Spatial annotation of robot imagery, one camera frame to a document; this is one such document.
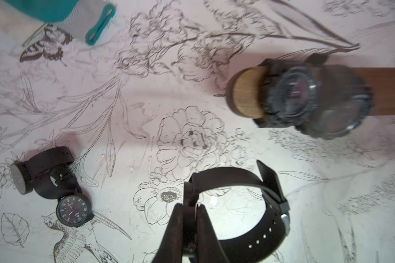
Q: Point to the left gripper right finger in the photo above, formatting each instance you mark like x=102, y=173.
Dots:
x=208, y=247

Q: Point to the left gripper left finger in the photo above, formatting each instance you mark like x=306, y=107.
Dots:
x=170, y=249

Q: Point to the black wrist watch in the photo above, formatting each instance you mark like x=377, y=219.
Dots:
x=289, y=91
x=343, y=102
x=248, y=210
x=74, y=209
x=24, y=173

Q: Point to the teal white garden glove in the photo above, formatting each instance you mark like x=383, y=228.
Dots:
x=83, y=20

